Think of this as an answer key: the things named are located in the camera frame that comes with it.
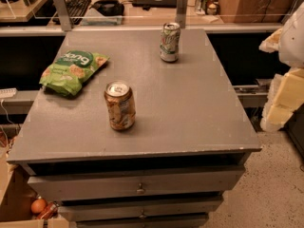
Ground metal bracket post right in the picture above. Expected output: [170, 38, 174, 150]
[175, 0, 188, 29]

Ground orange ball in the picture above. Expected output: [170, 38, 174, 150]
[30, 199, 48, 214]

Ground black laptop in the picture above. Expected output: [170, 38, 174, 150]
[132, 0, 177, 8]

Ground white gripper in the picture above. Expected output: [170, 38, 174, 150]
[258, 3, 304, 132]

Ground small red bottle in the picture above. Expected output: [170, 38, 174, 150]
[36, 202, 59, 220]

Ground metal bracket post left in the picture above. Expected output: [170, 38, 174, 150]
[53, 0, 72, 31]

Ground grey drawer cabinet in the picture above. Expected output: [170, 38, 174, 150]
[9, 29, 260, 228]

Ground black headphones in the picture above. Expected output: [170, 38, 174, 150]
[92, 0, 124, 16]

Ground black keyboard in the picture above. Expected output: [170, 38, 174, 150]
[66, 0, 92, 25]

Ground green chip bag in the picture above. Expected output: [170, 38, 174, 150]
[40, 50, 109, 96]

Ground cardboard box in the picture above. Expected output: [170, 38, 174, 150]
[0, 149, 70, 228]

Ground white power strip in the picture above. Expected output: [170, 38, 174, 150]
[0, 88, 17, 99]

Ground small jar on desk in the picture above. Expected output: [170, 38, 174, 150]
[206, 2, 219, 15]

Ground green white 7up can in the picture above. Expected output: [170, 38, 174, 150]
[160, 23, 181, 63]

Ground orange brown soda can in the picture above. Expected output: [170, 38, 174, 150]
[104, 80, 136, 131]

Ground metal bracket post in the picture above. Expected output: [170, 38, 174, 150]
[175, 0, 188, 29]
[53, 0, 72, 31]

